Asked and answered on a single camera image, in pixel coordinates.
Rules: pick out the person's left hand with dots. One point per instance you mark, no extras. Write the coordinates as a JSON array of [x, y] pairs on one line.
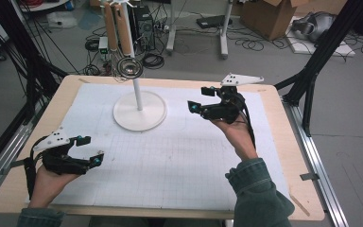
[[48, 189]]

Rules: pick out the white power supply unit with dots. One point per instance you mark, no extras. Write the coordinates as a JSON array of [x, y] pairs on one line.
[[102, 44]]

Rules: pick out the black computer tower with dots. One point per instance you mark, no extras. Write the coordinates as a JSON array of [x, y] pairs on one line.
[[145, 28]]

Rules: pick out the thin wooden strip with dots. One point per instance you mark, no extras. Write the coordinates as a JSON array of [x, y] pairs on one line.
[[299, 204]]

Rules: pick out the white hook stand rack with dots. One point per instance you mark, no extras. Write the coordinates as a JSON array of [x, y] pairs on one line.
[[145, 116]]

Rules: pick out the small blue object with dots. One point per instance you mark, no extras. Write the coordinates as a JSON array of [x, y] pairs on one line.
[[70, 5]]

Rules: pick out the grey rounded device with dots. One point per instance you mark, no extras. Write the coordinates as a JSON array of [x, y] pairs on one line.
[[321, 23]]

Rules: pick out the white grid mat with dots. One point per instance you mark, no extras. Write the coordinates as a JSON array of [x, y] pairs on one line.
[[170, 164]]

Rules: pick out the white foam board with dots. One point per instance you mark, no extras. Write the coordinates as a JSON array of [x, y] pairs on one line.
[[343, 50]]

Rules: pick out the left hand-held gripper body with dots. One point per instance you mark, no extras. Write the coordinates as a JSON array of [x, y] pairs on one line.
[[63, 164]]

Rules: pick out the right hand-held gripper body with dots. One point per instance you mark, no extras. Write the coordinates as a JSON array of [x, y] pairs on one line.
[[227, 108]]

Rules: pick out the large open cardboard box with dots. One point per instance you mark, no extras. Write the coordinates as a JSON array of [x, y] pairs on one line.
[[264, 19]]

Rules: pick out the black flat device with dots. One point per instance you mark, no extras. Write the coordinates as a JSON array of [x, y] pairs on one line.
[[212, 21]]

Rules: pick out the white round table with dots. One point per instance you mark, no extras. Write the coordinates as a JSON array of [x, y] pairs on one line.
[[52, 5]]

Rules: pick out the white metal floor frame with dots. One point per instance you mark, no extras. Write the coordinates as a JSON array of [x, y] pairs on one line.
[[171, 31]]

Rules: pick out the person's right hand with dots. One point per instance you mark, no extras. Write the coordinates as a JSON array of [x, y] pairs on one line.
[[238, 135]]

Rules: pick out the grey metal clamp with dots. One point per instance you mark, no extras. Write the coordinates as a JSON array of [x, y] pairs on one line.
[[309, 176], [12, 164]]

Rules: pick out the black metal frame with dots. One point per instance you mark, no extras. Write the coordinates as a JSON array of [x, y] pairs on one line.
[[327, 41], [22, 41]]

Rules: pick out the brown tape piece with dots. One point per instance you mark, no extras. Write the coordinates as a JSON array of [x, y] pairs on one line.
[[83, 80]]

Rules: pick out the aluminium rail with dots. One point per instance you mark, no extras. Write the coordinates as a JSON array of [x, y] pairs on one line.
[[315, 157], [9, 148]]

